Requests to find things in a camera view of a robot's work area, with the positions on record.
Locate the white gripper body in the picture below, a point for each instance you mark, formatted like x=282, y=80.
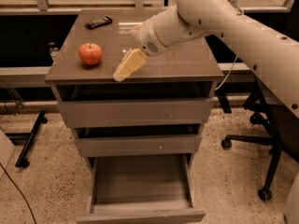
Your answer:
x=146, y=37

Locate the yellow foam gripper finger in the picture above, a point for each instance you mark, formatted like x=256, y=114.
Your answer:
x=137, y=30
x=132, y=60

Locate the red apple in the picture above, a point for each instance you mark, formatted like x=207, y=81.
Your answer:
x=90, y=54

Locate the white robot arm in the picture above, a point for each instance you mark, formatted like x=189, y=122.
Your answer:
x=271, y=56

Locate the grey top drawer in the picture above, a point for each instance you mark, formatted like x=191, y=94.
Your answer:
x=134, y=104

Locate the grey drawer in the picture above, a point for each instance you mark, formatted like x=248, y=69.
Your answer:
x=154, y=189
x=134, y=104
x=138, y=140

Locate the grey drawer cabinet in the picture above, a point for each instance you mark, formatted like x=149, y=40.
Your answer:
x=191, y=61

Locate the grey middle drawer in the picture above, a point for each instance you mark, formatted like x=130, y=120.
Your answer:
x=138, y=140

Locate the grey bottom drawer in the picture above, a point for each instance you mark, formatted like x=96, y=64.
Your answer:
x=154, y=189

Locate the black remote control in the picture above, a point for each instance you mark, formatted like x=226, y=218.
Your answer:
x=98, y=22

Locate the black table leg with wheels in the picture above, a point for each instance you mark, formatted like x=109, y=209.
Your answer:
x=22, y=161

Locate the black office chair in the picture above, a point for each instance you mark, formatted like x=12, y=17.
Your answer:
x=281, y=125

